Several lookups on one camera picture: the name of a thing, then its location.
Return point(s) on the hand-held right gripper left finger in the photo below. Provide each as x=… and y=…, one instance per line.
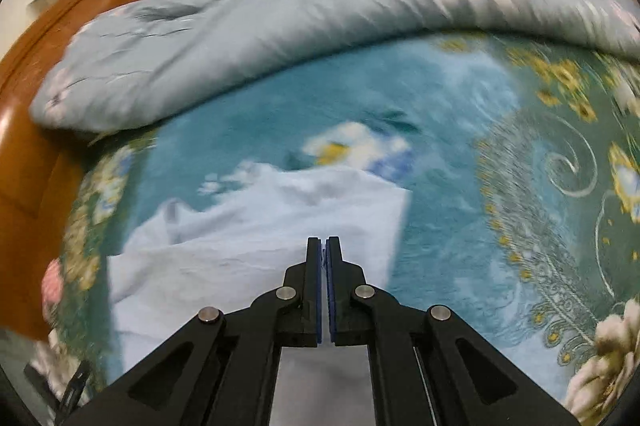
x=315, y=286

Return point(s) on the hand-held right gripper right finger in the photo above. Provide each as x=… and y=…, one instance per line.
x=337, y=286

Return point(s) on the light blue garment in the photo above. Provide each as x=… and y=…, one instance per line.
x=240, y=231

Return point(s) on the teal floral blanket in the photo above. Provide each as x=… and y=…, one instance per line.
x=450, y=146

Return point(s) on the pink chevron cloth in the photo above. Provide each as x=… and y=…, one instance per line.
x=52, y=288

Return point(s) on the blue floral quilt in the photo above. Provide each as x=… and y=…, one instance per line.
x=300, y=16

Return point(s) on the wooden headboard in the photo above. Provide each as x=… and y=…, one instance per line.
x=35, y=81

